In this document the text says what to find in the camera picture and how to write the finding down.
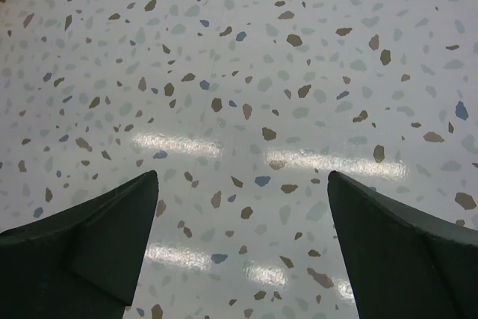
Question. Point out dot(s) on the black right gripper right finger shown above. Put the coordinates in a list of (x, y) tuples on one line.
[(402, 262)]

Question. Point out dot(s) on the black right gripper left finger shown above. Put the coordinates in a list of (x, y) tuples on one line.
[(83, 262)]

